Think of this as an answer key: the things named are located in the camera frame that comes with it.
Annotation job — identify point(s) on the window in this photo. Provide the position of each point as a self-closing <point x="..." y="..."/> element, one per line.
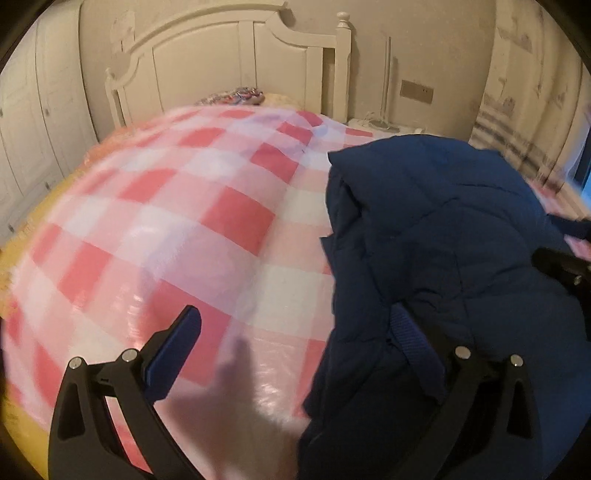
<point x="585" y="170"/>

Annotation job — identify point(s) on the blue padded jacket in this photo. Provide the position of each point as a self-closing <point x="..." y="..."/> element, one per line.
<point x="438" y="230"/>

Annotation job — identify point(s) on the colourful floral pillow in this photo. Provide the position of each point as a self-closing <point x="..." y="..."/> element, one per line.
<point x="231" y="96"/>

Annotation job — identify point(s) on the white nightstand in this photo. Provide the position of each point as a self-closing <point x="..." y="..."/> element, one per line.
<point x="383" y="125"/>

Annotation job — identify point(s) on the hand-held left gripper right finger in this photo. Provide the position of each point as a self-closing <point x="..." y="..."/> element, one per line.
<point x="415" y="350"/>

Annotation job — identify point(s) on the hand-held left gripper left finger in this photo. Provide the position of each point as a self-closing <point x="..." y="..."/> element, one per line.
<point x="173" y="350"/>

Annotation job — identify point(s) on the cream printed curtain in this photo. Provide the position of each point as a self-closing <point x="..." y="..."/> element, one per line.
<point x="521" y="69"/>

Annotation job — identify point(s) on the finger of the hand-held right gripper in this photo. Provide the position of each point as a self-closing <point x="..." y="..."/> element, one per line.
<point x="568" y="267"/>

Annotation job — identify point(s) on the white bed headboard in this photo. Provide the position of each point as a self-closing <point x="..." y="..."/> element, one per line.
<point x="207" y="60"/>

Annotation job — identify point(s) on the pink checkered blanket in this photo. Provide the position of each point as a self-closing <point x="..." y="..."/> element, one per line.
<point x="184" y="207"/>

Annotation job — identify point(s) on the wall switch plate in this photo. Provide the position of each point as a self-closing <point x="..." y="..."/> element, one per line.
<point x="416" y="91"/>

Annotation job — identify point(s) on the white wardrobe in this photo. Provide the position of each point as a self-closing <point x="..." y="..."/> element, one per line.
<point x="27" y="138"/>

